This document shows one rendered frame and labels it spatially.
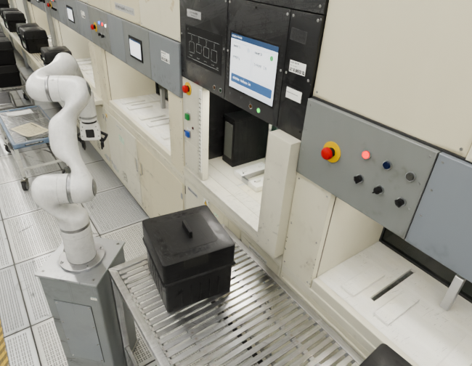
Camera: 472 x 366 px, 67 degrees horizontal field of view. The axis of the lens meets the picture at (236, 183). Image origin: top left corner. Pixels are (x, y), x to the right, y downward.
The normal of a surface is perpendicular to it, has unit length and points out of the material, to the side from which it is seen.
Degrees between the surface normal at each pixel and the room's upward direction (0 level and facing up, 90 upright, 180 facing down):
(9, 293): 0
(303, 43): 90
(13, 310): 0
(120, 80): 90
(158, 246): 0
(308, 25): 90
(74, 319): 90
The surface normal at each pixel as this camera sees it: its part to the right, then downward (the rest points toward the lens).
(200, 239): 0.05, -0.85
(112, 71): 0.58, 0.46
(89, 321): -0.17, 0.51
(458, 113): -0.81, 0.27
